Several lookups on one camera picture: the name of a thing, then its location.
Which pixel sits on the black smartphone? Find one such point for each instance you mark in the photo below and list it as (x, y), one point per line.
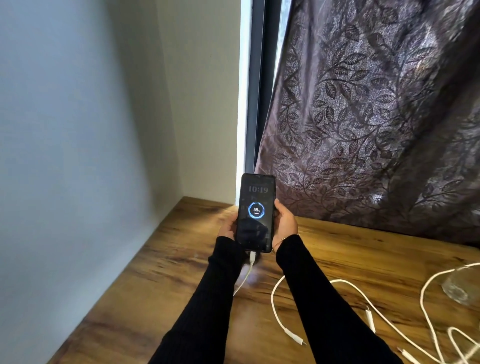
(256, 221)

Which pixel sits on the person's left thumb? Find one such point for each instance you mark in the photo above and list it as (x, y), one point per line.
(233, 223)

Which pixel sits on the clear drinking glass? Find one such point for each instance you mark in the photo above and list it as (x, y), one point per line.
(459, 287)

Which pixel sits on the person's left hand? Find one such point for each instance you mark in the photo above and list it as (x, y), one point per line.
(226, 229)

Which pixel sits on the person's right thumb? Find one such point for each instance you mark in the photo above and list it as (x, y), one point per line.
(279, 210)

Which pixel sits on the dark window frame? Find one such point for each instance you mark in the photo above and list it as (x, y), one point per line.
(260, 86)

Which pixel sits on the person's left forearm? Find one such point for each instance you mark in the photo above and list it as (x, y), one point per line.
(210, 303)

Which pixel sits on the brown leaf-patterned curtain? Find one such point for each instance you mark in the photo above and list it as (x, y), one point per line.
(375, 112)

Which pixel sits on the person's right forearm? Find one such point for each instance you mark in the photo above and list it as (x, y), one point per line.
(326, 307)

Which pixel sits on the person's right hand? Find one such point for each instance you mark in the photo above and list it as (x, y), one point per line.
(286, 226)

